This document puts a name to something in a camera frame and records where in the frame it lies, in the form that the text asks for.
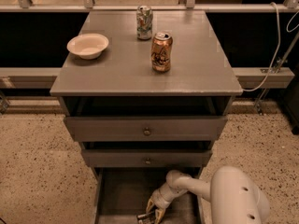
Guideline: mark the round top drawer knob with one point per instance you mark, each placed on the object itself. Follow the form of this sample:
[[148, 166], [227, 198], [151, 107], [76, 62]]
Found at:
[[147, 131]]

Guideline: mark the orange soda can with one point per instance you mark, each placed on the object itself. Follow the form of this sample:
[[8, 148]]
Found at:
[[161, 51]]

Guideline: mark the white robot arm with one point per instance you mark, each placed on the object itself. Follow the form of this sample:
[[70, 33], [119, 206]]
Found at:
[[233, 196]]

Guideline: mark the grey wooden drawer cabinet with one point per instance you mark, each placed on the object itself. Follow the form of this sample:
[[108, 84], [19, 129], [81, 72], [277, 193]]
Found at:
[[122, 83]]

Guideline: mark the metal railing frame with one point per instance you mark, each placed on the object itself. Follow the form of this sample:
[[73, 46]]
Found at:
[[17, 17]]

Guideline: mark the white bowl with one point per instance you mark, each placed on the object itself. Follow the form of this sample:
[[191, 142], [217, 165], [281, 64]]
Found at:
[[88, 46]]

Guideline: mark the grey open bottom drawer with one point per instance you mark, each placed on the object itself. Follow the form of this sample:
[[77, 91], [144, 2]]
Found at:
[[123, 193]]

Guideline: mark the metal stand leg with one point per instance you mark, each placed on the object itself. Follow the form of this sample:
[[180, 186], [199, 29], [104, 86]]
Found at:
[[274, 70]]

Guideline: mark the round middle drawer knob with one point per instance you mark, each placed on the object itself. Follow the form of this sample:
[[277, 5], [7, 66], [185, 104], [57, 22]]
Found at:
[[147, 161]]

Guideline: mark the round drawer knob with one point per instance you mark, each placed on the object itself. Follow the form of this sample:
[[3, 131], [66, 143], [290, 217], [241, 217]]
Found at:
[[147, 131], [147, 161]]

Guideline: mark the green white soda can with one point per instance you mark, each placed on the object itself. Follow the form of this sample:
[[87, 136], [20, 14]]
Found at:
[[144, 16]]

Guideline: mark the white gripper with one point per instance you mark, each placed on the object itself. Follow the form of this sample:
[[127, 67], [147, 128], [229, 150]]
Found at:
[[162, 199]]

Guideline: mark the grey middle drawer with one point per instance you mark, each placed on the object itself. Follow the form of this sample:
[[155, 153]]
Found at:
[[127, 158]]

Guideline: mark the grey top drawer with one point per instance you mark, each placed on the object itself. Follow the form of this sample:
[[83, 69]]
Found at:
[[120, 129]]

